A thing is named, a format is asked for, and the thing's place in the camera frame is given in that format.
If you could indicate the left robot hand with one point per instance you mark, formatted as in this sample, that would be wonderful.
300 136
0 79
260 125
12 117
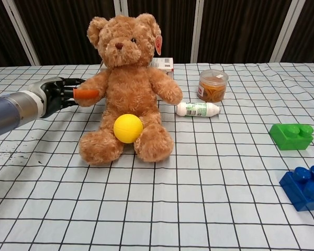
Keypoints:
52 95

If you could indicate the brown plush teddy bear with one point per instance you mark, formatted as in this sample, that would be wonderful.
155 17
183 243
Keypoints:
130 86

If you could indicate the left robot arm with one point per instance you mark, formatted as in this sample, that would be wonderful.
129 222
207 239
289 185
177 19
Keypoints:
13 111

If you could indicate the yellow ball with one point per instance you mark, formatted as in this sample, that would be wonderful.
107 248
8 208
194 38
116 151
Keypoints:
128 128

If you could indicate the white cardboard box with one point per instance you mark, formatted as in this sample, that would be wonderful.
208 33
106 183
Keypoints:
164 64

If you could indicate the red heart hang tag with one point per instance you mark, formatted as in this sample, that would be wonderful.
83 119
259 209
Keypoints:
158 44

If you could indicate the small white plastic bottle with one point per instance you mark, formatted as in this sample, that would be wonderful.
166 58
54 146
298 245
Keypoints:
196 108

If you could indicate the clear jar of rubber bands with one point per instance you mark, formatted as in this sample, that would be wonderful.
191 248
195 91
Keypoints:
212 86

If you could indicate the white checkered tablecloth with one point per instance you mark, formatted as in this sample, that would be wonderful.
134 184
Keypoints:
199 183

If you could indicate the dark folding screen with frames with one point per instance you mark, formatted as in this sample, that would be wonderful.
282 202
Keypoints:
225 28

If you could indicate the green toy building block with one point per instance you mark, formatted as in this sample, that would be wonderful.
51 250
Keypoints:
287 138

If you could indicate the blue toy building block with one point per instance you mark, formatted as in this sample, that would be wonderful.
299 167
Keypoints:
302 188

